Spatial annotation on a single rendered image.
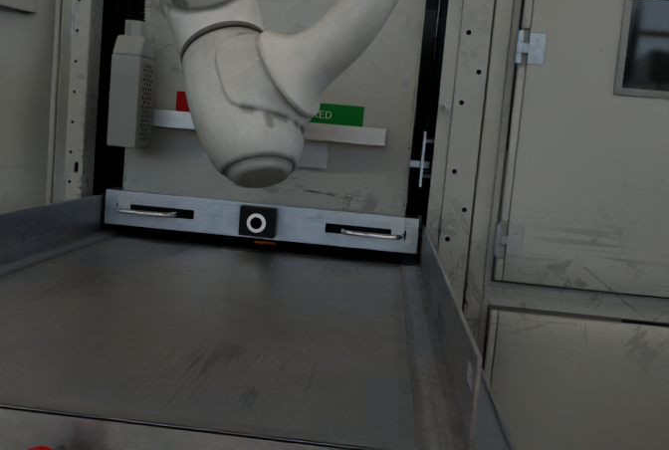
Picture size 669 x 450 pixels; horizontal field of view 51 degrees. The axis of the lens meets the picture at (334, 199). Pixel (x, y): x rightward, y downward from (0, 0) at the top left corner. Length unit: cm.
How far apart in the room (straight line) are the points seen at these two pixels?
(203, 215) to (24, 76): 36
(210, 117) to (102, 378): 28
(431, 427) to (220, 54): 42
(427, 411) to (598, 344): 68
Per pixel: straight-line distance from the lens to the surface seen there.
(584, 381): 121
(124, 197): 124
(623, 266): 118
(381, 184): 117
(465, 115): 113
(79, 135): 124
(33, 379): 59
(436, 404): 57
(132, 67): 113
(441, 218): 114
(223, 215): 120
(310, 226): 117
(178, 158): 122
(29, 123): 123
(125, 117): 113
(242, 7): 79
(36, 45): 124
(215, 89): 72
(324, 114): 117
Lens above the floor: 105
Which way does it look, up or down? 5 degrees down
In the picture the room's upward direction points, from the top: 5 degrees clockwise
